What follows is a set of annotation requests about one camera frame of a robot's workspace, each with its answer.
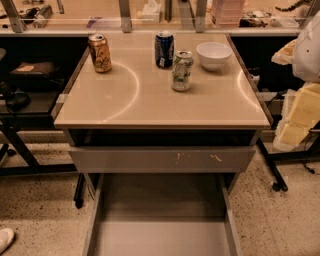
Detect white tissue box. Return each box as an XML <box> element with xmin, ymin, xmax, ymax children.
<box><xmin>141</xmin><ymin>0</ymin><xmax>161</xmax><ymax>23</ymax></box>

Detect white ceramic bowl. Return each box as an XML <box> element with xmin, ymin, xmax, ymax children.
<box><xmin>196</xmin><ymin>42</ymin><xmax>232</xmax><ymax>71</ymax></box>

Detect open middle drawer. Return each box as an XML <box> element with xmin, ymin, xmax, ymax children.
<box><xmin>81</xmin><ymin>174</ymin><xmax>244</xmax><ymax>256</ymax></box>

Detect closed top drawer front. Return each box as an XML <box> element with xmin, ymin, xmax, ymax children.
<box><xmin>69</xmin><ymin>146</ymin><xmax>255</xmax><ymax>174</ymax></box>

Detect blue pepsi can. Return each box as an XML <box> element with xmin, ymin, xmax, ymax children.
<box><xmin>155</xmin><ymin>31</ymin><xmax>174</xmax><ymax>68</ymax></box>

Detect green white 7up can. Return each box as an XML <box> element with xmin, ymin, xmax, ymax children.
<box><xmin>171</xmin><ymin>51</ymin><xmax>194</xmax><ymax>92</ymax></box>

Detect orange gold soda can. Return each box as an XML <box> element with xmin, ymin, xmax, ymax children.
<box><xmin>88</xmin><ymin>33</ymin><xmax>112</xmax><ymax>73</ymax></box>

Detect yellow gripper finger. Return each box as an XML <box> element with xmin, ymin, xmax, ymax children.
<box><xmin>273</xmin><ymin>83</ymin><xmax>320</xmax><ymax>152</ymax></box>
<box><xmin>271</xmin><ymin>39</ymin><xmax>296</xmax><ymax>65</ymax></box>

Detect white shoe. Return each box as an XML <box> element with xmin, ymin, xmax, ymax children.
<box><xmin>0</xmin><ymin>228</ymin><xmax>15</xmax><ymax>254</ymax></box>

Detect pink stacked trays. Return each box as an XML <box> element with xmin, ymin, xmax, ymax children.
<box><xmin>211</xmin><ymin>0</ymin><xmax>244</xmax><ymax>28</ymax></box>

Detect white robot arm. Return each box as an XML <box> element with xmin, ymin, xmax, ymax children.
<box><xmin>271</xmin><ymin>11</ymin><xmax>320</xmax><ymax>151</ymax></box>

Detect grey drawer cabinet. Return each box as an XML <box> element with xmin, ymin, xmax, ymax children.
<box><xmin>51</xmin><ymin>32</ymin><xmax>274</xmax><ymax>256</ymax></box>

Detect black bag on shelf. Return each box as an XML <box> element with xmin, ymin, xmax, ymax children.
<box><xmin>9</xmin><ymin>62</ymin><xmax>60</xmax><ymax>79</ymax></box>

